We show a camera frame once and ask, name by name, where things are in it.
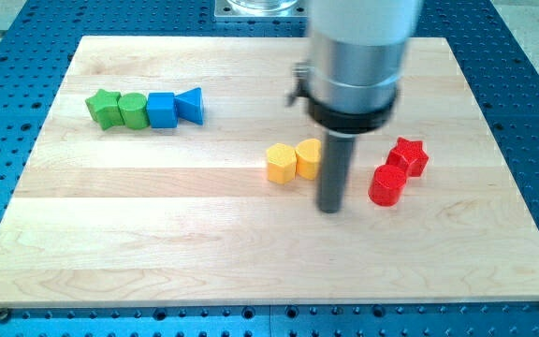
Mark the yellow pentagon block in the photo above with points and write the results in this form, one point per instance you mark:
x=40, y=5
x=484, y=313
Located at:
x=281, y=163

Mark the green cylinder block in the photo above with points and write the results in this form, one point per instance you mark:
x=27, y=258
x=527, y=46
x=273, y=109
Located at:
x=132, y=107

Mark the green star block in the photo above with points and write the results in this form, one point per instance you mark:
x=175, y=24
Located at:
x=104, y=108

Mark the blue triangle block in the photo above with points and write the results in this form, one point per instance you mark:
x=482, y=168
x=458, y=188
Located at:
x=190, y=107

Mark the red cylinder block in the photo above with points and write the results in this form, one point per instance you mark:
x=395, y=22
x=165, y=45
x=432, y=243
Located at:
x=387, y=184

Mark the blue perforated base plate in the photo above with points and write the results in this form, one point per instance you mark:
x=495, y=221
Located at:
x=496, y=45

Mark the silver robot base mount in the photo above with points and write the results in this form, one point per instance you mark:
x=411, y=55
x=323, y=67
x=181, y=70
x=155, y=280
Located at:
x=235, y=9

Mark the yellow heart block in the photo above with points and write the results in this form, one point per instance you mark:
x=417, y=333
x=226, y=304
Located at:
x=308, y=153

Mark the blue cube block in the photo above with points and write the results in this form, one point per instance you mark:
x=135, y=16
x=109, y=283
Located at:
x=161, y=110

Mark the red star block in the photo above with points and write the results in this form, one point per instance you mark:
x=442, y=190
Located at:
x=409, y=156

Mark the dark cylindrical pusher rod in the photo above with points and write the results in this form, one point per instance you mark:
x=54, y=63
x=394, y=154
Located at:
x=337, y=153

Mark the wooden board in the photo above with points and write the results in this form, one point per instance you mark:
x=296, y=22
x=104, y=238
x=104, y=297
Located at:
x=187, y=216

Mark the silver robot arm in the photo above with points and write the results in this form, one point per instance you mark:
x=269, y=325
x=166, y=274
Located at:
x=350, y=78

